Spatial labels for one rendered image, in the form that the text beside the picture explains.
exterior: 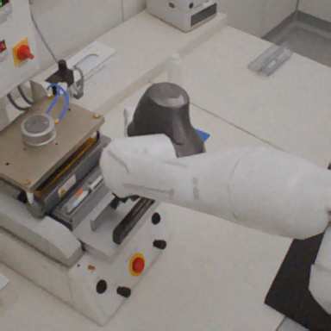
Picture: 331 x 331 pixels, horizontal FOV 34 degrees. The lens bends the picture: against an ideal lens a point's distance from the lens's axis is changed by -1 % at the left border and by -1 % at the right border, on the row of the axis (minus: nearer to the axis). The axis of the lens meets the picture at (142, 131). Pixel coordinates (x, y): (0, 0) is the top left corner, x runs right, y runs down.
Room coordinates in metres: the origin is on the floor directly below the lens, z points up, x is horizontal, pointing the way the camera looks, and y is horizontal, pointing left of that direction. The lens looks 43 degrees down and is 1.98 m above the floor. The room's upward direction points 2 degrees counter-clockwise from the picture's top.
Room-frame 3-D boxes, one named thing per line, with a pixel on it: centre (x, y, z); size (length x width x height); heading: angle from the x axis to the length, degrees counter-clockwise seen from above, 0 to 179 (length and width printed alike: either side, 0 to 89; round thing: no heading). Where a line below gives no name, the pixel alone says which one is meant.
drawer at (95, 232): (0.86, 0.14, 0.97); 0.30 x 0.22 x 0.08; 55
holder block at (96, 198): (0.89, 0.18, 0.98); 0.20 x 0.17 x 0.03; 145
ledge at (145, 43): (1.75, 0.03, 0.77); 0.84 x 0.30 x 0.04; 137
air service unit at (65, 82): (1.19, 0.22, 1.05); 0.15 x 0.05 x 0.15; 145
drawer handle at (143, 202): (0.78, 0.02, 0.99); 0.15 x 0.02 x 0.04; 145
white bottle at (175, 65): (1.55, -0.12, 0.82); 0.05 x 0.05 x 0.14
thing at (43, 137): (0.97, 0.25, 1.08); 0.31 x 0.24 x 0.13; 145
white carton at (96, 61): (1.57, 0.19, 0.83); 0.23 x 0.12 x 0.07; 142
